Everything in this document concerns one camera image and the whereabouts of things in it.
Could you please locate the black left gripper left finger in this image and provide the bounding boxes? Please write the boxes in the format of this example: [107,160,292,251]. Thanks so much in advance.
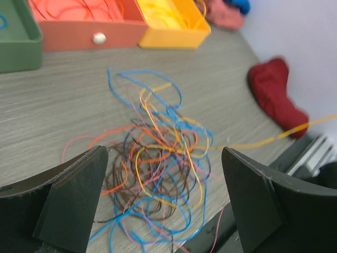
[1,146,108,252]

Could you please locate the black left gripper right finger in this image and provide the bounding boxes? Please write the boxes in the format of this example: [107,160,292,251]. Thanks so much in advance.
[222,148,336,252]

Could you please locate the yellow wire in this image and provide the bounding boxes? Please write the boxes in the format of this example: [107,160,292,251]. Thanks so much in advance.
[134,82,337,209]

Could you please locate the red wire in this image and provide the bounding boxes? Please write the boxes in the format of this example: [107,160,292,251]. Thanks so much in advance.
[34,0,124,21]

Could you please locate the yellow wires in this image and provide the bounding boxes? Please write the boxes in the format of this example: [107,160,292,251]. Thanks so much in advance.
[142,0,207,30]

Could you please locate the dark red cloth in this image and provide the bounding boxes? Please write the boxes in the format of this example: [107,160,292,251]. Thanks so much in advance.
[247,57,309,131]

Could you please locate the green plastic bin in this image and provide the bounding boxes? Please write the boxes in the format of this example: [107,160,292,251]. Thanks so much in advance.
[1,1,42,73]

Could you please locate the red plastic bin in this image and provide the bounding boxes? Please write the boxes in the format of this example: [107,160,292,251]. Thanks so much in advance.
[28,0,147,52]

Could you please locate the pink cloth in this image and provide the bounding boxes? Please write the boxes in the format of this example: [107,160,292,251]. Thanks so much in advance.
[195,0,245,31]

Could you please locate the blue towel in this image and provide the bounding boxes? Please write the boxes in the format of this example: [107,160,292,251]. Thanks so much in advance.
[224,0,251,15]

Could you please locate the yellow plastic bin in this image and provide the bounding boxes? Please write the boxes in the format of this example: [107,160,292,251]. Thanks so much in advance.
[137,0,211,50]

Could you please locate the black wire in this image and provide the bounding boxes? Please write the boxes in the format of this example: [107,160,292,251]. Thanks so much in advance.
[93,194,176,253]

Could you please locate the brown wire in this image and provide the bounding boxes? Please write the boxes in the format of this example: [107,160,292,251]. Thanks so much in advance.
[102,110,195,222]

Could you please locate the pink wire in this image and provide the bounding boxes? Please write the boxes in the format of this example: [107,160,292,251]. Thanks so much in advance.
[62,85,227,253]

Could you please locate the orange wire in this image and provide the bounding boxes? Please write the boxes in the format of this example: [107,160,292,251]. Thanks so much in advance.
[95,125,198,196]

